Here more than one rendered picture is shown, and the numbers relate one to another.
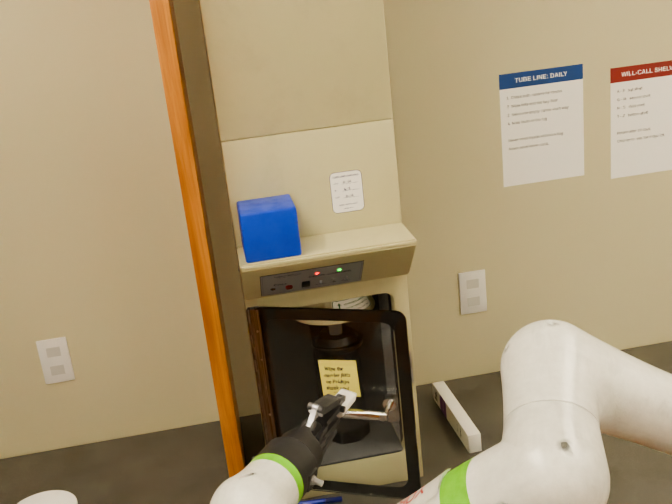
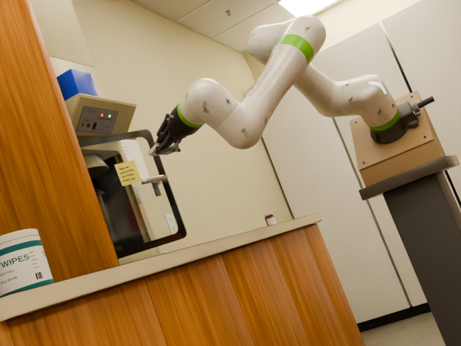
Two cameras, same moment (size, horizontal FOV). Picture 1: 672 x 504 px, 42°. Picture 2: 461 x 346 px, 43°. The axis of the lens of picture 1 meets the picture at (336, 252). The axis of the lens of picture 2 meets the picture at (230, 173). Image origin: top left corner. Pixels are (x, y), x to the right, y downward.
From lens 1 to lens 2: 1.90 m
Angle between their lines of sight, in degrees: 65
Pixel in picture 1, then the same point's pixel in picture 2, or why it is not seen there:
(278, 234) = (88, 83)
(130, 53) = not seen: outside the picture
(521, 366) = (267, 27)
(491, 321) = not seen: hidden behind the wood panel
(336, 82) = (71, 43)
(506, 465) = (298, 21)
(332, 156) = not seen: hidden behind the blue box
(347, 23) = (67, 20)
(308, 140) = (67, 64)
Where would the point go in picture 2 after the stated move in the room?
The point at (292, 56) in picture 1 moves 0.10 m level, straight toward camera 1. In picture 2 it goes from (51, 25) to (71, 10)
